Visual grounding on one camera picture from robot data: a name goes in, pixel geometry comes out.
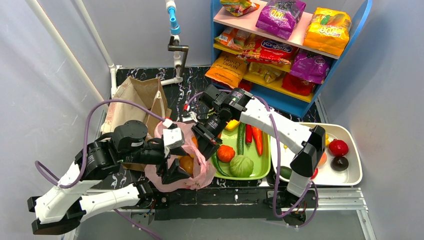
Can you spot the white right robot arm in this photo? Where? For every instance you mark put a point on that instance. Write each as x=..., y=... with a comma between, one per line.
x=308, y=144

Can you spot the purple snack bag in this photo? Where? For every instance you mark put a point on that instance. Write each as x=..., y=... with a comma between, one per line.
x=311, y=66
x=280, y=17

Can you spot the red chili pepper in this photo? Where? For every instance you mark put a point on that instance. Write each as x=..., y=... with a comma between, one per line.
x=248, y=134

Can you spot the aluminium base frame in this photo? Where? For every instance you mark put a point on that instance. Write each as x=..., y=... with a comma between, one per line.
x=249, y=203

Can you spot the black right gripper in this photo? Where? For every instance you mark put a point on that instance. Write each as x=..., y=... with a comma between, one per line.
x=205, y=139

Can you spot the green avocado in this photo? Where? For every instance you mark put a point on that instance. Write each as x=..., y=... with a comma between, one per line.
x=285, y=172

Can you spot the purple snack bag lower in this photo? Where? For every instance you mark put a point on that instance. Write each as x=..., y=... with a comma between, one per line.
x=311, y=66

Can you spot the white pipe camera stand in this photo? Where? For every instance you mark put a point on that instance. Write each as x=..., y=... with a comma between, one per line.
x=180, y=51

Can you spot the purple snack bag top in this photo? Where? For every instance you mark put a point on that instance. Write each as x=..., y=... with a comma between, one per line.
x=280, y=17

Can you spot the dark purple fruit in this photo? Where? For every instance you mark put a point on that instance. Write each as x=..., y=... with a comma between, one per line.
x=339, y=163

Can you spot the yellow banana bunch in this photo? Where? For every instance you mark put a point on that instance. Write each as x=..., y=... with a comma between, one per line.
x=327, y=140

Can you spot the brown paper bag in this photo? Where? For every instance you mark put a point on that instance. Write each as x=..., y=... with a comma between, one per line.
x=148, y=94

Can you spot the dark green chili pepper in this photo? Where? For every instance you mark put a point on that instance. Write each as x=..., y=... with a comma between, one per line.
x=215, y=162

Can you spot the red apple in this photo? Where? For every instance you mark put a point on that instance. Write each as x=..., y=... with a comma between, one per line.
x=316, y=171

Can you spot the red snack bag lower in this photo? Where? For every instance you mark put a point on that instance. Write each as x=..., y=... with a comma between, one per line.
x=297, y=86

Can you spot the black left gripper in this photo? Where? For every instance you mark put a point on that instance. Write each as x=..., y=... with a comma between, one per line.
x=166, y=162

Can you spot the orange striped snack bag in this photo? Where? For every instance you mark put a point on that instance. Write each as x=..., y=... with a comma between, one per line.
x=233, y=38

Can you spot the pink plastic grocery bag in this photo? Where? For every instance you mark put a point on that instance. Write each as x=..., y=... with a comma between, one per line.
x=203, y=170

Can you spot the red candy bag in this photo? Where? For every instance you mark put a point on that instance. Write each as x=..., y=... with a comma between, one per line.
x=263, y=50

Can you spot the red pomegranate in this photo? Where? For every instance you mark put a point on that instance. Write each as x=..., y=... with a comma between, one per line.
x=338, y=148

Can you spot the yellow snack bag top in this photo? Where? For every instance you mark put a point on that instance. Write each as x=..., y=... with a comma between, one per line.
x=328, y=31

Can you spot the colourful snack bag top left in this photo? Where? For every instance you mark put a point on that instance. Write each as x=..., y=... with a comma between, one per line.
x=239, y=7

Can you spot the white plastic tray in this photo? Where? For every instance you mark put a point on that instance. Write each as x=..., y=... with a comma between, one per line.
x=326, y=175

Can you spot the green plastic tray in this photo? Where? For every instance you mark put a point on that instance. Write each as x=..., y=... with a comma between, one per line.
x=262, y=163

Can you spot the green cucumber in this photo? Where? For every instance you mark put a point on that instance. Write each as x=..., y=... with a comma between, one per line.
x=240, y=144

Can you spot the orange carrot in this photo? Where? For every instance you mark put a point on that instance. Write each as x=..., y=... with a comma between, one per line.
x=258, y=139

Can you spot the orange honey dijon bag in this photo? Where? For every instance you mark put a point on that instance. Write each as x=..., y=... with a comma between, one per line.
x=228, y=69

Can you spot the green cabbage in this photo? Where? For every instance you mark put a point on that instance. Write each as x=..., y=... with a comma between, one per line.
x=241, y=166

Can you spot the yellow bell pepper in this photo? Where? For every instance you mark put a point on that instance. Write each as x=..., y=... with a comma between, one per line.
x=232, y=125

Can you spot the orange yellow mango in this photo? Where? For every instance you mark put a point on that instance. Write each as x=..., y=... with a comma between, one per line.
x=195, y=142

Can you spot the gold snack bag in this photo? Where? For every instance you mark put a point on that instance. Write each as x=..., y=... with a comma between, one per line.
x=264, y=71

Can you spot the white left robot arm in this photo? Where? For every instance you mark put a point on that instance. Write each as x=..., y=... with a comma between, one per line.
x=65, y=206

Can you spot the brown potato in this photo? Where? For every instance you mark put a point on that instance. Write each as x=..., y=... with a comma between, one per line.
x=187, y=164

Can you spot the peach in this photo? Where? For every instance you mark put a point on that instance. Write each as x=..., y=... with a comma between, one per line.
x=323, y=159

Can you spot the white diagonal pipe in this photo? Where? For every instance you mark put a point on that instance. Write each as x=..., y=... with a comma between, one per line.
x=45, y=20

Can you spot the orange bumpy fruit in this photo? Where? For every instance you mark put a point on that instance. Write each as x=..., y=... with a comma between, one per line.
x=225, y=153

